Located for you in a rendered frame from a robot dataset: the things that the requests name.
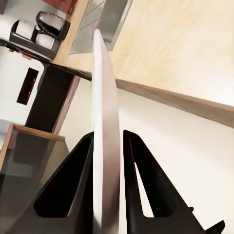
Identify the drop in sink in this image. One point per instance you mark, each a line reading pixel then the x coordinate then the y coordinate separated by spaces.
pixel 106 15

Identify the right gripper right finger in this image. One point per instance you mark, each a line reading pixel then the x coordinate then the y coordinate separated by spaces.
pixel 171 213

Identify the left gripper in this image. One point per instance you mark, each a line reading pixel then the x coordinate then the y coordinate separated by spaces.
pixel 215 229

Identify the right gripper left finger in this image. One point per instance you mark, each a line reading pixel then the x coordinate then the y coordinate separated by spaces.
pixel 65 204

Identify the electric kettle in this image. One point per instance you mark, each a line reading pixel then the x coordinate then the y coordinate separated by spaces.
pixel 53 24

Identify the cabinet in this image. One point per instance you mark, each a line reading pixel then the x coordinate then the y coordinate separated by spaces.
pixel 2 42
pixel 202 110

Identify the saucer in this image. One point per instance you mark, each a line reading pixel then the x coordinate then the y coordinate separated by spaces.
pixel 105 125

